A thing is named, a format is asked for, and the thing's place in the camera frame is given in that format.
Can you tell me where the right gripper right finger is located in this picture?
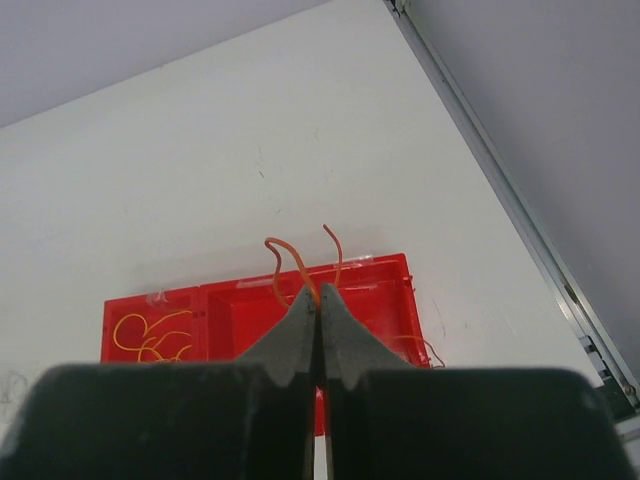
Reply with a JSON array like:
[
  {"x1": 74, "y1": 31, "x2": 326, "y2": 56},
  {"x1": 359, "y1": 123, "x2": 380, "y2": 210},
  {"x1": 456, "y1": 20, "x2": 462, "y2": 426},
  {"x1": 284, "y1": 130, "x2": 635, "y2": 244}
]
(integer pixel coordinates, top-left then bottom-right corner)
[{"x1": 319, "y1": 285, "x2": 636, "y2": 479}]

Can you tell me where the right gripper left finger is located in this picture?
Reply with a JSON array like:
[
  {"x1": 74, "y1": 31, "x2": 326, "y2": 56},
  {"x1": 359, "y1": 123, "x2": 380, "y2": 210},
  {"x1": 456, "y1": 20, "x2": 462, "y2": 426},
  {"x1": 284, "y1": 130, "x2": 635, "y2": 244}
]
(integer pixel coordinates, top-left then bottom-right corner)
[{"x1": 1, "y1": 289, "x2": 317, "y2": 479}]

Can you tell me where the orange cable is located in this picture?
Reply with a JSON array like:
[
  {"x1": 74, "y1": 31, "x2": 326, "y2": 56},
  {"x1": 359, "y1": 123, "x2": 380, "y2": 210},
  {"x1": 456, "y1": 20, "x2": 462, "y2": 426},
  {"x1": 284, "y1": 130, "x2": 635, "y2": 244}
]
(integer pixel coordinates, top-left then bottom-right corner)
[{"x1": 263, "y1": 223, "x2": 446, "y2": 370}]

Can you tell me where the red three-compartment bin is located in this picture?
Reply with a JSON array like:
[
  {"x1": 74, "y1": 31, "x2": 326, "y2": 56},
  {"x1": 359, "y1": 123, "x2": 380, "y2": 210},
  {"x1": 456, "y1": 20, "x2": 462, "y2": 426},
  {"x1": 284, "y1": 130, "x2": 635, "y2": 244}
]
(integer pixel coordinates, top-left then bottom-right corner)
[{"x1": 102, "y1": 253, "x2": 434, "y2": 436}]

